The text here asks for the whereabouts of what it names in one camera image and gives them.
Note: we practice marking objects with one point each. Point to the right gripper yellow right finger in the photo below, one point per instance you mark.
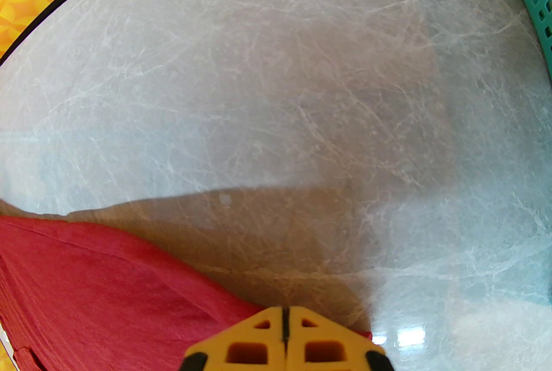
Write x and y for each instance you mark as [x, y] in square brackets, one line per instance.
[327, 343]

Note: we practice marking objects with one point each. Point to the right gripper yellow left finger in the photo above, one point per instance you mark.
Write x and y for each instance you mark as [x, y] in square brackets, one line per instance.
[250, 343]

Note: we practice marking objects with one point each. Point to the dark red t-shirt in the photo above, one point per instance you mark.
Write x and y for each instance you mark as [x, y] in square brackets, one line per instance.
[108, 296]

